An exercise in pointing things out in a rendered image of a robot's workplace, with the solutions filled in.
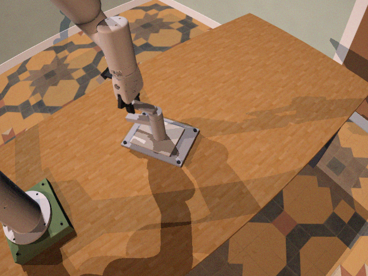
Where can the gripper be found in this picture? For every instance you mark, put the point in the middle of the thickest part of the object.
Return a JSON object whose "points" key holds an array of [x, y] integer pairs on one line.
{"points": [[127, 88]]}

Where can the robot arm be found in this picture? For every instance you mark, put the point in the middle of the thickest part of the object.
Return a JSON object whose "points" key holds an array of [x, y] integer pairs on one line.
{"points": [[25, 216]]}

